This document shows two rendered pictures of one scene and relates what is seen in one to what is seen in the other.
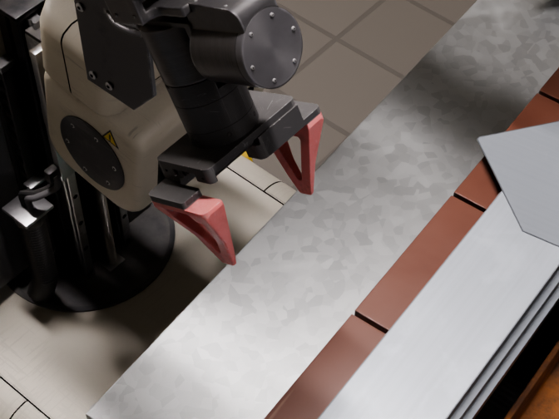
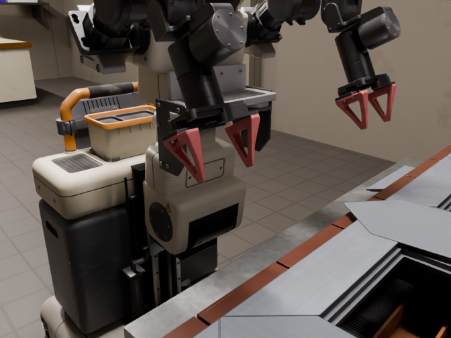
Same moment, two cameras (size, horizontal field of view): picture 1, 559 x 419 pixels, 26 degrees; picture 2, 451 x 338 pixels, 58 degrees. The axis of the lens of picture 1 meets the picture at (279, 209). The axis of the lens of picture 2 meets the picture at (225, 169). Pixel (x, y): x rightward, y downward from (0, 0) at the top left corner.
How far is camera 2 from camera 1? 56 cm
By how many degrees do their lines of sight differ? 31
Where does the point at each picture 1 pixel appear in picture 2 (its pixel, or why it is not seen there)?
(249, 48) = (217, 21)
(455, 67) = (331, 214)
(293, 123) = (243, 110)
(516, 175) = (364, 214)
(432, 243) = (320, 239)
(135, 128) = (179, 200)
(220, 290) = (209, 281)
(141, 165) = (180, 220)
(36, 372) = not seen: outside the picture
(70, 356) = not seen: outside the picture
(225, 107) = (206, 86)
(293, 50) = (241, 37)
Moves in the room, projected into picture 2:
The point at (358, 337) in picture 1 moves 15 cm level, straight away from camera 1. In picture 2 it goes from (276, 271) to (287, 227)
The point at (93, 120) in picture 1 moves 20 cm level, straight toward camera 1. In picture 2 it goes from (162, 200) to (156, 244)
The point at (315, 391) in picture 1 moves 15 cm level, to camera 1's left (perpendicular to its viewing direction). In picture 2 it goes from (249, 292) to (151, 284)
